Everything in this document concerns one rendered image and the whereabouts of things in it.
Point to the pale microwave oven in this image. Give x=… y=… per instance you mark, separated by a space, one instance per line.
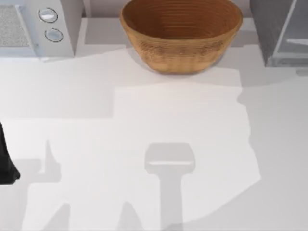
x=36 y=29

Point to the round microwave knob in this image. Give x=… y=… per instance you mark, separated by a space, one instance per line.
x=54 y=34
x=47 y=15

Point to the brown woven basket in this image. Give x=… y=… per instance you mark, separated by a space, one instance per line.
x=182 y=51

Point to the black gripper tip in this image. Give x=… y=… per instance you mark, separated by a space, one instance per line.
x=6 y=168

